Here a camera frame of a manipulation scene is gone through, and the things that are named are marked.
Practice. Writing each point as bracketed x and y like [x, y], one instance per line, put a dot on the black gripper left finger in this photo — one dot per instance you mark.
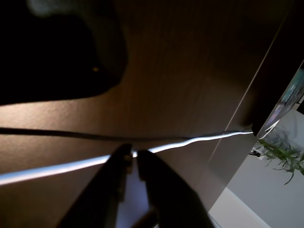
[104, 190]

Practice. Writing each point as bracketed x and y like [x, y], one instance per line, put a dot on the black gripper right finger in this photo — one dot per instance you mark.
[171, 194]

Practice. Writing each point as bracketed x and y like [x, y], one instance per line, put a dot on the green houseplant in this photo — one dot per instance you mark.
[280, 154]

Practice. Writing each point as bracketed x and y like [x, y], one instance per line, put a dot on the laptop screen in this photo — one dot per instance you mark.
[289, 95]

